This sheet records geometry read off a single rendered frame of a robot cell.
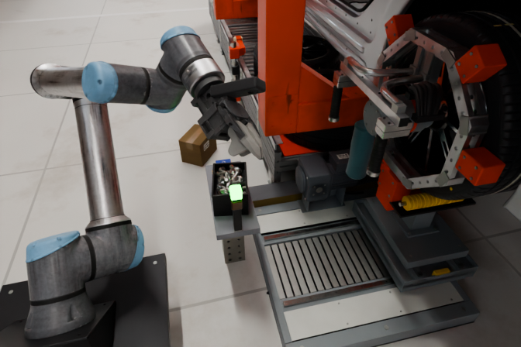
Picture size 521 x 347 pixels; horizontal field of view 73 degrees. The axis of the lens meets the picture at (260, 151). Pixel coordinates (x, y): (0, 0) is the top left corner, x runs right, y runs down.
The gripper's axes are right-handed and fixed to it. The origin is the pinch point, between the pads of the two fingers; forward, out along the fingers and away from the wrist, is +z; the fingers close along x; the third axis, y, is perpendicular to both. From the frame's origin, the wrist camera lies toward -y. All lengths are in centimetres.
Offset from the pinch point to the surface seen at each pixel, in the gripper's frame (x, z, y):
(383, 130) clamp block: -44.9, 3.0, -16.6
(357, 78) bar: -58, -19, -19
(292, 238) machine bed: -103, 7, 57
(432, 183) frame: -70, 22, -15
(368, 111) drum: -65, -10, -14
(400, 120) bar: -43.4, 4.0, -22.0
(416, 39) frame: -65, -18, -41
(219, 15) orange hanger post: -191, -200, 46
